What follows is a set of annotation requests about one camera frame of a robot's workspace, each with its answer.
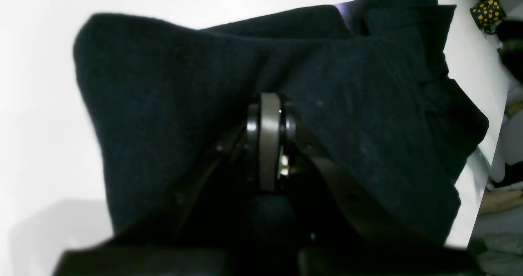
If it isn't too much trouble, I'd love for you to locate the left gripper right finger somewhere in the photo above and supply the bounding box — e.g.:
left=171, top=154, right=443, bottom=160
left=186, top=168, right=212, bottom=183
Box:
left=259, top=93, right=442, bottom=247

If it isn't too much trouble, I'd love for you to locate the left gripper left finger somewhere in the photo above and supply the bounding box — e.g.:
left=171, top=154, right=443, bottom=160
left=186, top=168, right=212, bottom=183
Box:
left=110, top=103, right=260, bottom=247

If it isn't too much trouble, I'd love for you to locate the black T-shirt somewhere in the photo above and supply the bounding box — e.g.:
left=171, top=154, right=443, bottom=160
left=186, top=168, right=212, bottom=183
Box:
left=73, top=0, right=489, bottom=243

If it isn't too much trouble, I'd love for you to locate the black yellow dotted mug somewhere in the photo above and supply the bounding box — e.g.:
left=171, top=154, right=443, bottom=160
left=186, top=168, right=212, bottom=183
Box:
left=469, top=0, right=507, bottom=35

